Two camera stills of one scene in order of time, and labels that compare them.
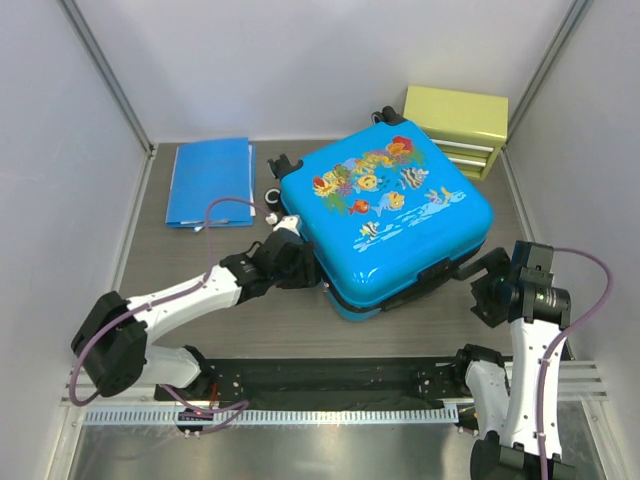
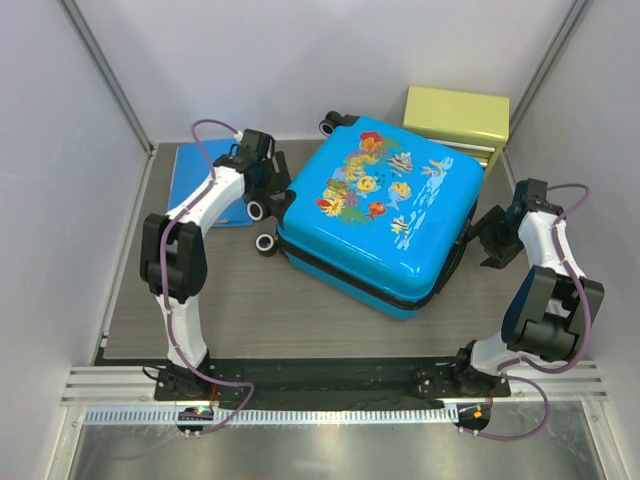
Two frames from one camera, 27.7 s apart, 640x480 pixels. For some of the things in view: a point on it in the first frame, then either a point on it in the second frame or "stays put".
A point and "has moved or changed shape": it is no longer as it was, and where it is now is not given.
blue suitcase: (390, 216) has moved or changed shape
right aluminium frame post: (575, 19) stays put
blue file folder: (213, 185) stays put
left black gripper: (308, 275) to (276, 187)
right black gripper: (496, 262) to (498, 256)
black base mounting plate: (429, 379) stays put
